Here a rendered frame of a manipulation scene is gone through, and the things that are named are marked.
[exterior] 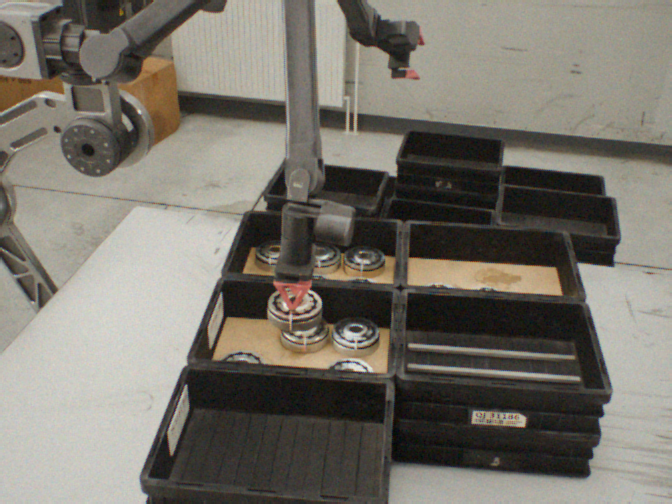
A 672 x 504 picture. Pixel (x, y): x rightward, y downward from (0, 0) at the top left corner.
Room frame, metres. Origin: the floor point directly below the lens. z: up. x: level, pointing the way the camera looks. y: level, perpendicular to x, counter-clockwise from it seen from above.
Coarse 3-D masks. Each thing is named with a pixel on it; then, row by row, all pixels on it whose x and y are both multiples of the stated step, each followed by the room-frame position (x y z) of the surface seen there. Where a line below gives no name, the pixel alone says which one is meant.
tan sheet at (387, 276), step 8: (248, 264) 1.69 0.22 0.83; (392, 264) 1.71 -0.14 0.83; (248, 272) 1.66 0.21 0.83; (256, 272) 1.66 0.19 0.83; (264, 272) 1.66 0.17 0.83; (336, 272) 1.66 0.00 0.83; (344, 272) 1.67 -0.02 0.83; (384, 272) 1.67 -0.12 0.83; (392, 272) 1.67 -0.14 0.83; (376, 280) 1.63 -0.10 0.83; (384, 280) 1.63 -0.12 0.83; (392, 280) 1.63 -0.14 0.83
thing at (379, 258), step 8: (352, 248) 1.73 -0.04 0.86; (360, 248) 1.73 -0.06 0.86; (368, 248) 1.73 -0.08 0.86; (344, 256) 1.69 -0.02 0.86; (352, 256) 1.69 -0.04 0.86; (376, 256) 1.69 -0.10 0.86; (384, 256) 1.69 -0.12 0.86; (352, 264) 1.65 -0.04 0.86; (360, 264) 1.66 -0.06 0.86; (368, 264) 1.65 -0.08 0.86; (376, 264) 1.65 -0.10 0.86
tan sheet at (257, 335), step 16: (240, 320) 1.46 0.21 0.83; (256, 320) 1.46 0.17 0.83; (224, 336) 1.40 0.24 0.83; (240, 336) 1.40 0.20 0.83; (256, 336) 1.41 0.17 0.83; (272, 336) 1.41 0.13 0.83; (384, 336) 1.41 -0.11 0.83; (224, 352) 1.35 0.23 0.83; (256, 352) 1.35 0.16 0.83; (272, 352) 1.35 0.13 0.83; (288, 352) 1.35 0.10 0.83; (320, 352) 1.36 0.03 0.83; (336, 352) 1.36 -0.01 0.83; (384, 352) 1.36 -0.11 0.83; (384, 368) 1.31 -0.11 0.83
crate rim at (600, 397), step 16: (400, 304) 1.40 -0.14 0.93; (560, 304) 1.41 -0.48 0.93; (576, 304) 1.41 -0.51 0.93; (400, 320) 1.34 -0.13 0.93; (592, 320) 1.35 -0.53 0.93; (400, 336) 1.29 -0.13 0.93; (592, 336) 1.30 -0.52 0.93; (400, 352) 1.24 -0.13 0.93; (400, 368) 1.19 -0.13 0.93; (400, 384) 1.16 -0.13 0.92; (416, 384) 1.16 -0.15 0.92; (432, 384) 1.15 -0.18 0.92; (448, 384) 1.15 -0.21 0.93; (464, 384) 1.15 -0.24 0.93; (480, 384) 1.15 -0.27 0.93; (496, 384) 1.15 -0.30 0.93; (512, 384) 1.15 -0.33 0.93; (528, 384) 1.15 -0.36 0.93; (608, 384) 1.16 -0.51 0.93; (560, 400) 1.13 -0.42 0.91; (576, 400) 1.13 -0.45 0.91; (592, 400) 1.13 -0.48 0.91; (608, 400) 1.13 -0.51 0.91
